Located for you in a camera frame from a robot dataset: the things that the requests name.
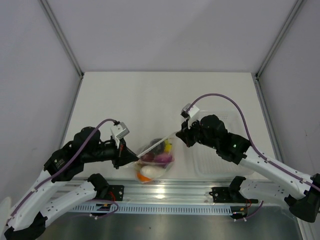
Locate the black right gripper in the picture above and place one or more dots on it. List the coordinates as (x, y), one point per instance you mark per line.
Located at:
(185, 134)

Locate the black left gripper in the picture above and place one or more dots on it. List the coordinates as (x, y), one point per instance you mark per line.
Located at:
(124, 155)

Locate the yellow toy banana bunch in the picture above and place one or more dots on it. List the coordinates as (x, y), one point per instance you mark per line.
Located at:
(168, 145)

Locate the orange toy orange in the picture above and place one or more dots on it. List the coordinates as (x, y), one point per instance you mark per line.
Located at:
(142, 178)

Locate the dark purple toy plum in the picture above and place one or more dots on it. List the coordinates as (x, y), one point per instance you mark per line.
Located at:
(158, 146)

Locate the white toy radish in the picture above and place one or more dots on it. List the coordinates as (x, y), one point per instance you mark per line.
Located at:
(152, 171)

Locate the clear zip top bag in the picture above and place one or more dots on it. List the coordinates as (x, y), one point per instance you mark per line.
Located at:
(136, 166)

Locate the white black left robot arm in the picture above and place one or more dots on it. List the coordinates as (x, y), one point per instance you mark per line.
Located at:
(37, 210)

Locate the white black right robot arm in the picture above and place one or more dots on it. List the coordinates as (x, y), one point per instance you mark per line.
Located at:
(241, 151)

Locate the white perforated plastic basket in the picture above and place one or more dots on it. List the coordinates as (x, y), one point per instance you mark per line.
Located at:
(205, 160)

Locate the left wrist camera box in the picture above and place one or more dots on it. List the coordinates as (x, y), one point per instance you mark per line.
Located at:
(118, 132)

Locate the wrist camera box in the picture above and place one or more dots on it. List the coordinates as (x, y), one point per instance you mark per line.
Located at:
(190, 114)
(118, 132)

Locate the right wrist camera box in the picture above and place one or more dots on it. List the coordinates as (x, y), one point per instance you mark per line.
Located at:
(190, 114)

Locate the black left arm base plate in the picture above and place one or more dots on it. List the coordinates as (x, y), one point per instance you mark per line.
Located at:
(115, 193)

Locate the white slotted cable duct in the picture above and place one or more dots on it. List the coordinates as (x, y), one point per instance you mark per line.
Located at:
(171, 209)

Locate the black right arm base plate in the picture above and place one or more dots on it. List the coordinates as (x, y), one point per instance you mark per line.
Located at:
(228, 195)

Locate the silver aluminium front rail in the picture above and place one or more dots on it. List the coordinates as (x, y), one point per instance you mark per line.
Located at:
(196, 192)

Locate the right aluminium frame post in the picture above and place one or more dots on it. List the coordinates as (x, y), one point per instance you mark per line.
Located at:
(280, 37)

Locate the aluminium frame post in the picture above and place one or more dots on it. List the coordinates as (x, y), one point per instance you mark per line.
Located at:
(280, 37)
(53, 21)

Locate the left aluminium frame post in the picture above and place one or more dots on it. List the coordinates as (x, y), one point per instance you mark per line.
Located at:
(53, 21)

